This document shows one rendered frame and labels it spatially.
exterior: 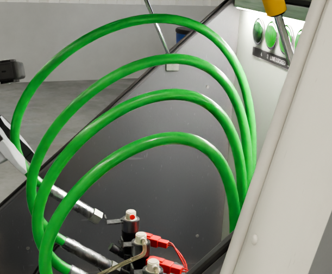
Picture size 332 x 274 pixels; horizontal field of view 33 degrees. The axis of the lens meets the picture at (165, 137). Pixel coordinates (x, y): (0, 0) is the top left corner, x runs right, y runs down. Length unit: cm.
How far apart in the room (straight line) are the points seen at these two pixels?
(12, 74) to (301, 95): 47
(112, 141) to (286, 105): 72
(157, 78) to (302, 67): 69
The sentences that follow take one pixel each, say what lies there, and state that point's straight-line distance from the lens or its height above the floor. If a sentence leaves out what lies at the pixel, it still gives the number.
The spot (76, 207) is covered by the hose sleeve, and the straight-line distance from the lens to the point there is 88.
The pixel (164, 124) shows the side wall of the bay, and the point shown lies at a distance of 120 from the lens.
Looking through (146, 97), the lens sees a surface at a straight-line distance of 67.
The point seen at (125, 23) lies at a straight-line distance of 82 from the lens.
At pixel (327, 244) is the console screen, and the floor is 131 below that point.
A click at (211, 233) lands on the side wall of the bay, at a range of 133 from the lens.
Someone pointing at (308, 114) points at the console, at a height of 138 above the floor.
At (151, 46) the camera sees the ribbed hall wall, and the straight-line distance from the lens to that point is 788.
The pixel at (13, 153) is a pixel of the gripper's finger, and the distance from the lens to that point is 80.
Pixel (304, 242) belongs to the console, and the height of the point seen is 130.
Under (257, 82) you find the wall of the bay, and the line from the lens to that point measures 111.
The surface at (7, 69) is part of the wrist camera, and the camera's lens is 83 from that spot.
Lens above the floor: 149
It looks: 17 degrees down
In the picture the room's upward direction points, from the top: 3 degrees clockwise
